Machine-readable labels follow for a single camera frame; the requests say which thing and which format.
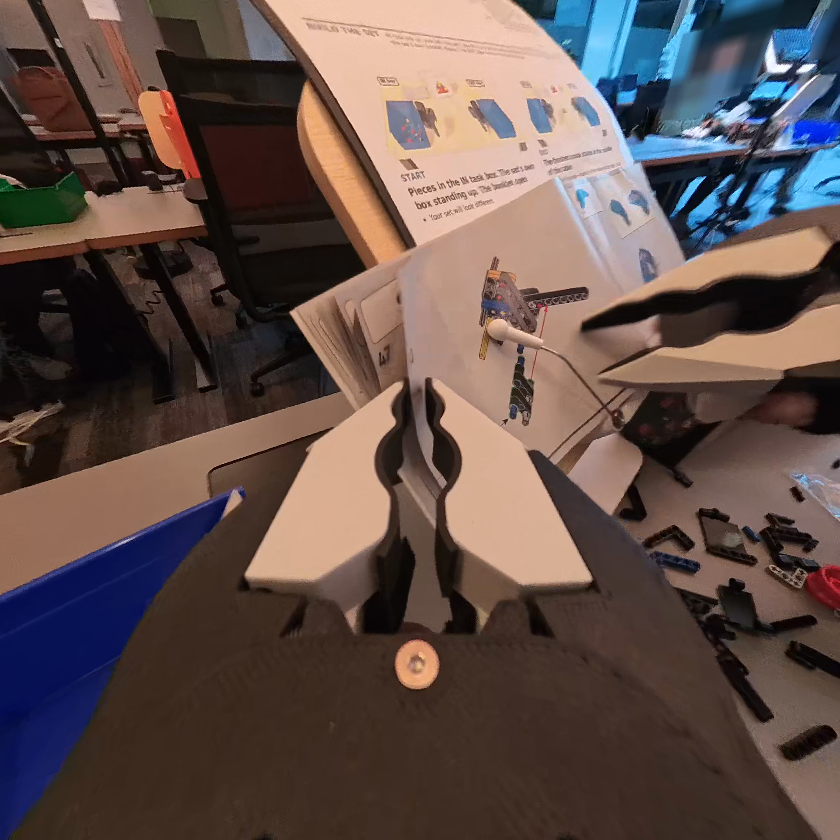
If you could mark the black pin connector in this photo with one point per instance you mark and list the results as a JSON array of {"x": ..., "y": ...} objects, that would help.
[{"x": 682, "y": 477}]

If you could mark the brown bag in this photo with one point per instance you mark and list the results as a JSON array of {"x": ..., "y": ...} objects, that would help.
[{"x": 52, "y": 98}]

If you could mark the black three-hole connector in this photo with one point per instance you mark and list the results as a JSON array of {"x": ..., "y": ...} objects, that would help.
[{"x": 722, "y": 649}]

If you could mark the grey desk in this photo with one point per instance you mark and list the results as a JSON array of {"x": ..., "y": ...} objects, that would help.
[{"x": 131, "y": 499}]

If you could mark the cluttered background table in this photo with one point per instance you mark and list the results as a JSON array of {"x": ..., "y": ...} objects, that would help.
[{"x": 695, "y": 148}]

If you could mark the instruction booklet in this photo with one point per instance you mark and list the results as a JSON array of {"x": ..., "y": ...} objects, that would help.
[{"x": 459, "y": 131}]

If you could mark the green storage bin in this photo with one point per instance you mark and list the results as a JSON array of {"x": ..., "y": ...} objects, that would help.
[{"x": 39, "y": 203}]

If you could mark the blue storage bin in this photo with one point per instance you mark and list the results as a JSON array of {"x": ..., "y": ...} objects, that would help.
[{"x": 65, "y": 623}]

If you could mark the black five-hole beam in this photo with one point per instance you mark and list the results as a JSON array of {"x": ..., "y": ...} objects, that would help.
[{"x": 807, "y": 741}]

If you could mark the black thin beam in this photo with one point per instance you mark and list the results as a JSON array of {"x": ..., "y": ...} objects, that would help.
[{"x": 695, "y": 597}]

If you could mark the black office chair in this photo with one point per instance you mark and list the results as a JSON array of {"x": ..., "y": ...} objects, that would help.
[{"x": 262, "y": 197}]

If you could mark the person's right hand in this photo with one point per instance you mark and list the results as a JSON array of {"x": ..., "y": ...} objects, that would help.
[{"x": 781, "y": 410}]

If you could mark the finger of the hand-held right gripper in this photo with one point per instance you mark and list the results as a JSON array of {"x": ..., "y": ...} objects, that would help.
[
  {"x": 722, "y": 361},
  {"x": 735, "y": 262}
]

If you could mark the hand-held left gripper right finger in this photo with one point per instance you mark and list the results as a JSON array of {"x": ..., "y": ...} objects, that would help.
[{"x": 518, "y": 525}]

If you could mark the clear plastic bag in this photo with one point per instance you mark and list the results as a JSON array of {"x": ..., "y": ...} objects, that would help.
[{"x": 820, "y": 489}]

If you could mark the orange chair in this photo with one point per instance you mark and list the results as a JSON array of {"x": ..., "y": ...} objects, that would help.
[{"x": 180, "y": 131}]

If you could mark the black tripod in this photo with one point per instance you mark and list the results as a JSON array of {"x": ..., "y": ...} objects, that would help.
[{"x": 741, "y": 190}]

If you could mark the red wheel rim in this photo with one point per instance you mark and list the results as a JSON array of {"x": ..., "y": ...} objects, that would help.
[{"x": 827, "y": 587}]

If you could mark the blue angled beam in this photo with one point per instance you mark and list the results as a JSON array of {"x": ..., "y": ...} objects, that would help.
[{"x": 676, "y": 562}]

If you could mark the black square panel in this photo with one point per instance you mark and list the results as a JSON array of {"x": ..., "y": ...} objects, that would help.
[
  {"x": 738, "y": 607},
  {"x": 725, "y": 538}
]

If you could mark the white book stand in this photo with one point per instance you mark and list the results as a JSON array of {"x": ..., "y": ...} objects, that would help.
[{"x": 341, "y": 184}]

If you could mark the black flat plate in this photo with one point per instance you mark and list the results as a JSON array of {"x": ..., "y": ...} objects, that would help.
[{"x": 754, "y": 702}]

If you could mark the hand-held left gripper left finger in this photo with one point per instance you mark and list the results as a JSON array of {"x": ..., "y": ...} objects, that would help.
[{"x": 315, "y": 525}]

